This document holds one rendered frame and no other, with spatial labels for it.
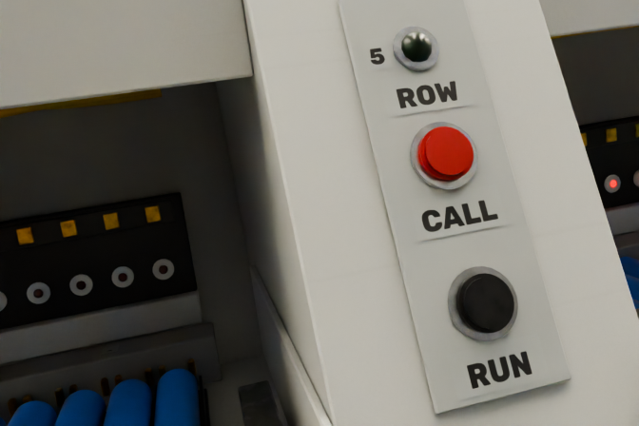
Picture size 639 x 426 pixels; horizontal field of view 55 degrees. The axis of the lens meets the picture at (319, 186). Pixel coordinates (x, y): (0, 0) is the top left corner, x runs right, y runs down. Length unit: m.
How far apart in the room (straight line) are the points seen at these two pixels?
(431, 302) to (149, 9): 0.12
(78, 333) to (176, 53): 0.18
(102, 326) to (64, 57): 0.17
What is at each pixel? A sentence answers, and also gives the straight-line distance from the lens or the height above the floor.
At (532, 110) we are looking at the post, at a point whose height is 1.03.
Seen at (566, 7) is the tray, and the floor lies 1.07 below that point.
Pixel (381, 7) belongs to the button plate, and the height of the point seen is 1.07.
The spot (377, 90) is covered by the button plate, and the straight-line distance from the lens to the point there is 0.18.
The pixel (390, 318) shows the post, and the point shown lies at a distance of 0.17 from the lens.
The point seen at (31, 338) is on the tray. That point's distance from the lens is 0.34.
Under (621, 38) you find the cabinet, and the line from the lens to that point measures 0.50.
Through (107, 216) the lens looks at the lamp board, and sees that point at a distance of 0.32.
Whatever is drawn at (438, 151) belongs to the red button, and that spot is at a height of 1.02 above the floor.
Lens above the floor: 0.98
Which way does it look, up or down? 12 degrees up
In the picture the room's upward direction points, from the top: 12 degrees counter-clockwise
